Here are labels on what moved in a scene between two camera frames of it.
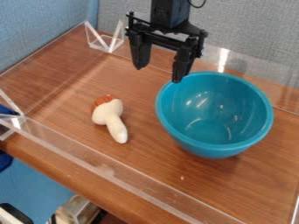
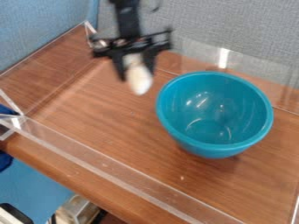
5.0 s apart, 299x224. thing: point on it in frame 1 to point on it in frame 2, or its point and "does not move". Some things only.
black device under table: [12, 216] does not move
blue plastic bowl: [213, 114] does not move
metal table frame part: [77, 211] does not move
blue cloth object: [5, 159] does not move
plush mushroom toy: [107, 113] to [137, 73]
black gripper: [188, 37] to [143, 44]
